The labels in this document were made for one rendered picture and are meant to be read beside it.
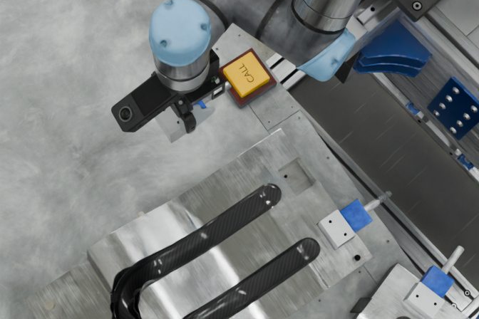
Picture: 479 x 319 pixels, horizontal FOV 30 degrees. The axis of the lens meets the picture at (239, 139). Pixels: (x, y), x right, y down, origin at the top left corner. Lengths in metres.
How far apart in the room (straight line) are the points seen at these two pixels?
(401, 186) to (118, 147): 0.86
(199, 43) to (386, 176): 1.18
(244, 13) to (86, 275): 0.55
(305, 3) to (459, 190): 1.23
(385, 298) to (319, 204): 0.19
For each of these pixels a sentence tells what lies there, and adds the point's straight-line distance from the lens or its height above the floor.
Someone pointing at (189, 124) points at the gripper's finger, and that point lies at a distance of 1.33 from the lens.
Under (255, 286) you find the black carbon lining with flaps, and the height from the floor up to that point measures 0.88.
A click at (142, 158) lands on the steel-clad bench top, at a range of 1.57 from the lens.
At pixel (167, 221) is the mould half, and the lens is 1.44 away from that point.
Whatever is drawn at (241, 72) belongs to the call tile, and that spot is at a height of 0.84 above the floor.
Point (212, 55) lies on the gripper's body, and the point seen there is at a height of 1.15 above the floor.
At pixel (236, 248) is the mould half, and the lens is 1.45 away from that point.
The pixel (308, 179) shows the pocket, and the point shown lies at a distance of 1.50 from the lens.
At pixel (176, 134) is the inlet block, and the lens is 1.43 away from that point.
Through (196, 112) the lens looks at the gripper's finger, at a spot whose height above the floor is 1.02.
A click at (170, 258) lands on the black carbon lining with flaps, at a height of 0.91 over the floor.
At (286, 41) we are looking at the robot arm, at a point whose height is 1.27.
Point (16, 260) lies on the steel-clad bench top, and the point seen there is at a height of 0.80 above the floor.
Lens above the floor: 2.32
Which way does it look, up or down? 75 degrees down
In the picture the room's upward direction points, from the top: 8 degrees clockwise
